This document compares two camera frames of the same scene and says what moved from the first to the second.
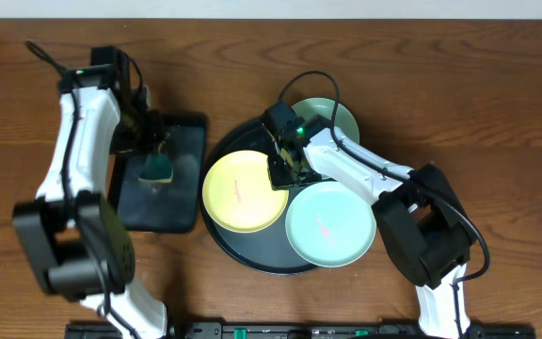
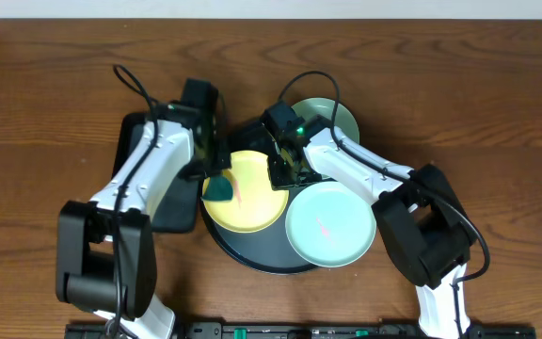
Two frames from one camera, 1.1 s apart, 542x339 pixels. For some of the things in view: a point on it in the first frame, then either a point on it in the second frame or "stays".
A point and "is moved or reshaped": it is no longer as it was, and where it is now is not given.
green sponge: [158, 168] is moved or reshaped
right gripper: [278, 180] stays
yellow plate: [237, 192] stays
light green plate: [324, 106] stays
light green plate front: [328, 224] stays
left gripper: [149, 142] → [203, 169]
